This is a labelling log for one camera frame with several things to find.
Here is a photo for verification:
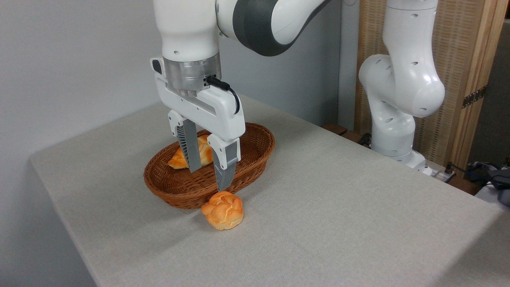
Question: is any wooden rattan folding screen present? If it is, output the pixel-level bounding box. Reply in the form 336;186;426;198
353;0;510;173

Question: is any brown wicker basket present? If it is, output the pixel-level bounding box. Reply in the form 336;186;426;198
143;122;276;210

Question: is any dark grey device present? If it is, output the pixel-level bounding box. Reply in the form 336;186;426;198
487;167;510;207

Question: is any grey tablecloth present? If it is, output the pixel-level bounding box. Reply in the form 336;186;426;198
29;94;510;287

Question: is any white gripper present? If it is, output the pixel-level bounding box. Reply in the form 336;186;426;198
150;57;246;193

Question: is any round bread roll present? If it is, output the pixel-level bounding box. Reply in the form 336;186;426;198
200;191;245;231

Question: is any long braided bread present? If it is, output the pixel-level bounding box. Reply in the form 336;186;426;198
167;135;214;170

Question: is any black and blue cable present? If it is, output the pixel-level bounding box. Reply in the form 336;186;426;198
448;161;496;181

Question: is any dark metal hinge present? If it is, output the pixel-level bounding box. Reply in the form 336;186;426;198
462;85;487;109

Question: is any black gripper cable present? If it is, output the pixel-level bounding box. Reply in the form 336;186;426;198
205;75;241;116

